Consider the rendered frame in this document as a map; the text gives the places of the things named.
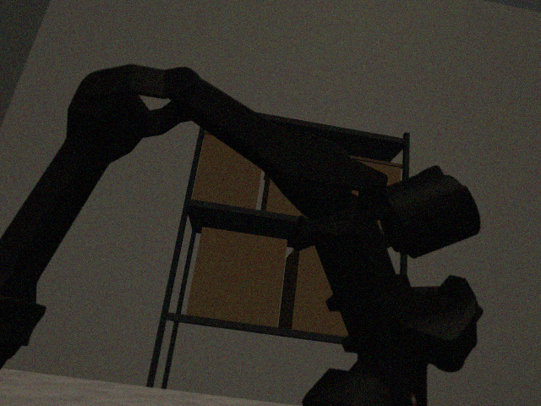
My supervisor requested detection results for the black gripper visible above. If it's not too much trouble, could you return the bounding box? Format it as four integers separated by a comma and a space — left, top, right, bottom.
302, 269, 428, 406

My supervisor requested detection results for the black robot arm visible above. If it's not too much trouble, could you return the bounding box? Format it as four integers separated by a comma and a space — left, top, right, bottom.
0, 64, 484, 372

